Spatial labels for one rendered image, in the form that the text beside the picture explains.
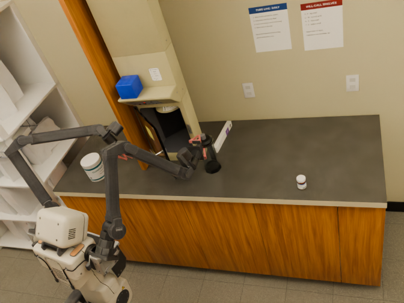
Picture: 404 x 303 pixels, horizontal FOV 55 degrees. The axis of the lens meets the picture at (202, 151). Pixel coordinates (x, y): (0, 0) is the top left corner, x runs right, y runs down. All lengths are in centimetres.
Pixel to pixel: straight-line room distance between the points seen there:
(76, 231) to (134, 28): 101
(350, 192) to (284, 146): 52
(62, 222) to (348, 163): 151
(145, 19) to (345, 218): 146
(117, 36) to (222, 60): 71
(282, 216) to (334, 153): 47
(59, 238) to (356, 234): 155
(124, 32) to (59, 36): 89
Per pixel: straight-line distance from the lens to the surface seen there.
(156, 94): 213
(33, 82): 331
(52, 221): 191
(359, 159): 231
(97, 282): 217
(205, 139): 224
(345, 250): 250
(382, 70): 248
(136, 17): 203
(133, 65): 218
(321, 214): 225
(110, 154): 179
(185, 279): 311
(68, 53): 295
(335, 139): 244
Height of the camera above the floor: 254
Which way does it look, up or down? 39 degrees down
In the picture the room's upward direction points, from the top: 19 degrees counter-clockwise
